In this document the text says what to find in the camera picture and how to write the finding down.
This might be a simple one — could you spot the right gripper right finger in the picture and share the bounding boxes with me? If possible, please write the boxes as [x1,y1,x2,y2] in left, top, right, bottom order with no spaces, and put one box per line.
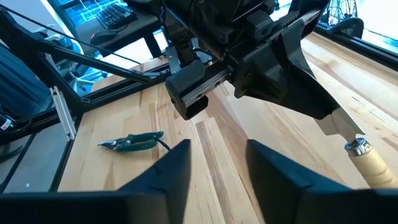
[246,139,398,224]

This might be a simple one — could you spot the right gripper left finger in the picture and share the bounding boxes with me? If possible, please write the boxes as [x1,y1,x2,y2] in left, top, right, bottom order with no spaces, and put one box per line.
[0,139,192,224]

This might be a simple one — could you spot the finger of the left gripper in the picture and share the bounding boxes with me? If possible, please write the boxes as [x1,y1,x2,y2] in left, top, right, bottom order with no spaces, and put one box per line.
[234,32,340,121]
[280,18,312,76]

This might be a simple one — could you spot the wooden-handled metal trowel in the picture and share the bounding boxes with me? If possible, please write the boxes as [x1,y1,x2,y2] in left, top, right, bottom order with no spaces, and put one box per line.
[313,107,398,190]

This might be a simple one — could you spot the black floor fan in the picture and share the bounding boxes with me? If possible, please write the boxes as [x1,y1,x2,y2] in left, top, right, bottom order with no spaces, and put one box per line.
[320,0,365,40]

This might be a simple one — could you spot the black operator desk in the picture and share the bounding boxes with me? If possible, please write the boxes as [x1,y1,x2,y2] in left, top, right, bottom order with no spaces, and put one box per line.
[55,0,164,58]

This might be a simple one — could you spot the black computer mouse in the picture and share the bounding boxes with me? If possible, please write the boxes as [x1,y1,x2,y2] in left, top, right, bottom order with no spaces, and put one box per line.
[90,29,121,47]

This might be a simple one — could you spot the black keyboard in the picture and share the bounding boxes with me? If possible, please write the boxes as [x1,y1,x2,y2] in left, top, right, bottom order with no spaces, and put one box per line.
[95,2,138,30]

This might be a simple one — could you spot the green shears with black strap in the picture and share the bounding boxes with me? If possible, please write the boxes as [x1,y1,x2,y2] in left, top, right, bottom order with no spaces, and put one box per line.
[98,131,172,153]

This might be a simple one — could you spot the silver aluminium bracket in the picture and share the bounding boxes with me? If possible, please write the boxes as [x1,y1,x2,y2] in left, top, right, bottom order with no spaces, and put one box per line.
[49,86,78,141]

